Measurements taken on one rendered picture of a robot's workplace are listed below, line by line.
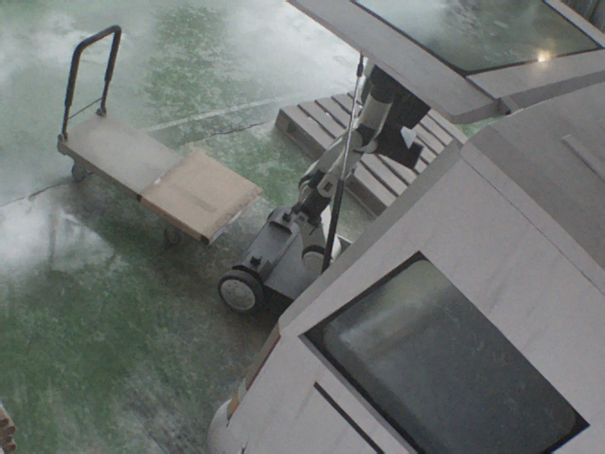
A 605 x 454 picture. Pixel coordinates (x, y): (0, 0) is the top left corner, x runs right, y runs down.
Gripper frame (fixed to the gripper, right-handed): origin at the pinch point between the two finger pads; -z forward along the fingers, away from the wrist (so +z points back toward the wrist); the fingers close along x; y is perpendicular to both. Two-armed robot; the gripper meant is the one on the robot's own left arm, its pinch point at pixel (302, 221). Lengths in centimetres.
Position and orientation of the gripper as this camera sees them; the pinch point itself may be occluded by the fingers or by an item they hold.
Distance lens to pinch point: 319.7
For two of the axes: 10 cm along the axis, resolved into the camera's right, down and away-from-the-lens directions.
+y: -3.8, 5.4, -7.5
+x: -8.1, -5.9, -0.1
